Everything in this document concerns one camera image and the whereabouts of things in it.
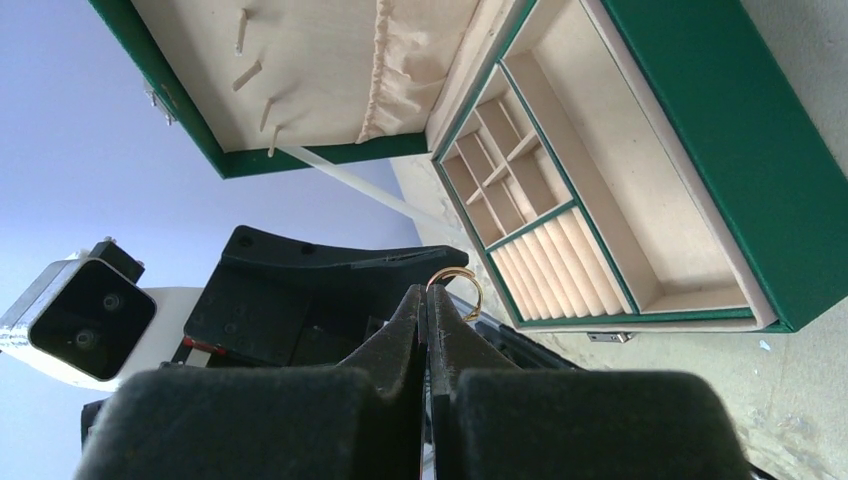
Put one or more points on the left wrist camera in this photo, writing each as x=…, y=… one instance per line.
x=81, y=319

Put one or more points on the green jewelry box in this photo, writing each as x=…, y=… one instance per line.
x=616, y=164

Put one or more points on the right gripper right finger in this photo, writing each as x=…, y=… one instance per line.
x=494, y=420

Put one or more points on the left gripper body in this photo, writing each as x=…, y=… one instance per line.
x=276, y=302

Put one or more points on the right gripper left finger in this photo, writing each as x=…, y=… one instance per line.
x=359, y=419

